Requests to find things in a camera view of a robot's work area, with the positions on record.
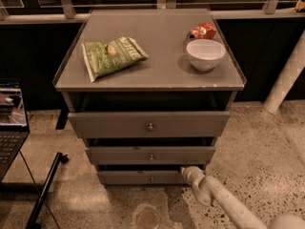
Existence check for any thin black cable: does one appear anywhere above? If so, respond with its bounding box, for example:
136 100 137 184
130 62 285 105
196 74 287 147
19 150 61 229

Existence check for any green chip bag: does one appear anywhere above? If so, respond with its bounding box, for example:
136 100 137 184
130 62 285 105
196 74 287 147
81 36 149 82

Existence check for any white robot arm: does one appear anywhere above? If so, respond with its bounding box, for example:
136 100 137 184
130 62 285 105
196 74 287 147
181 166 305 229

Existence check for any crushed red soda can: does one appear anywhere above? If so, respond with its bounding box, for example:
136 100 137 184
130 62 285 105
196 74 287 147
187 22 216 41

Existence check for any white bowl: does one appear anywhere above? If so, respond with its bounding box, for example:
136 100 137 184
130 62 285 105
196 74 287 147
186 39 226 72

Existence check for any white diagonal pipe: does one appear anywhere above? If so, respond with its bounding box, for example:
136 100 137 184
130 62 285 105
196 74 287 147
263 31 305 114

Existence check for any grey top drawer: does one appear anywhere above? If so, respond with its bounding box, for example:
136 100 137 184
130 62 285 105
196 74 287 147
69 112 230 138

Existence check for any black laptop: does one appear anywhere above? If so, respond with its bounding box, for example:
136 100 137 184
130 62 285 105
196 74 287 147
0 78 30 181

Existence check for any grey drawer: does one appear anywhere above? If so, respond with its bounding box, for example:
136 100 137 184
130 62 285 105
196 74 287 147
98 171 185 185
69 112 230 138
86 146 215 165

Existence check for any metal railing frame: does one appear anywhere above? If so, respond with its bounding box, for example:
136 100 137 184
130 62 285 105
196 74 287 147
0 0 305 24

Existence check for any grey drawer cabinet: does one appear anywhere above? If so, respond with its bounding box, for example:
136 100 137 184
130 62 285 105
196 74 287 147
53 9 246 175

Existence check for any black stand leg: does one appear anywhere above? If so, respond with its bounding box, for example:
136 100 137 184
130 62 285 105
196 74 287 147
25 152 69 229

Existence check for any grey middle drawer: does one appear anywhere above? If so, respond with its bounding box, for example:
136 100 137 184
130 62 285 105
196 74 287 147
86 146 215 165

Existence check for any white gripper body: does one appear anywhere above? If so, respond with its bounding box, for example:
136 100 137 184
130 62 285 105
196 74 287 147
183 166 212 206

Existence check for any grey bottom drawer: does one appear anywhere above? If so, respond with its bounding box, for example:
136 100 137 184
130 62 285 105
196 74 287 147
98 171 185 185

